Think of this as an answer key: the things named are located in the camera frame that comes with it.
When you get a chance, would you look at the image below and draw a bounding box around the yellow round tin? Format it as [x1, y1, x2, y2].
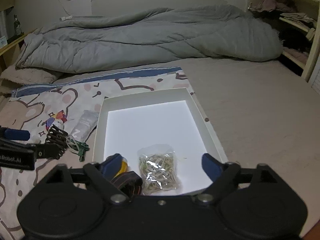
[119, 157, 128, 174]

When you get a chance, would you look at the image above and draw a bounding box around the dark striped strap roll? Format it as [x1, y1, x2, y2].
[111, 171, 144, 197]

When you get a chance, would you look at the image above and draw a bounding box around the cartoon bear print cloth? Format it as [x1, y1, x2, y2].
[0, 65, 209, 240]

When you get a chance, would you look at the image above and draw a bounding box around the white shallow box tray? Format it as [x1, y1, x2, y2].
[93, 88, 228, 196]

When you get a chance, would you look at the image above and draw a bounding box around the clear bag of rubber bands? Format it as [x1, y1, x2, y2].
[137, 144, 181, 196]

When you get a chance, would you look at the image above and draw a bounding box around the grey sachet pouch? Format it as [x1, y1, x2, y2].
[70, 110, 99, 142]

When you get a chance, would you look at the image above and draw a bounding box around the beige fuzzy pillow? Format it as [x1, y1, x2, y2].
[1, 64, 61, 85]

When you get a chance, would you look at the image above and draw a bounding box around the dark glass bottle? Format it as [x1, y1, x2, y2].
[14, 14, 23, 36]

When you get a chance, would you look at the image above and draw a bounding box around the grey quilted duvet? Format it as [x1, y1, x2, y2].
[15, 5, 283, 74]

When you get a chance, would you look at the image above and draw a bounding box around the pile of clothes on shelf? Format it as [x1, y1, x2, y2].
[248, 0, 317, 41]

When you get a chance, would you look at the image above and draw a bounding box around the green and white cord bundle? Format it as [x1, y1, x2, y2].
[66, 135, 90, 162]

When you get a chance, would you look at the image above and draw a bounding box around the white charger cable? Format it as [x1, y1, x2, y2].
[51, 0, 73, 22]

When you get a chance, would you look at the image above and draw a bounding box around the wooden wall shelf unit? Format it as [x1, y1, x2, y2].
[247, 0, 319, 81]

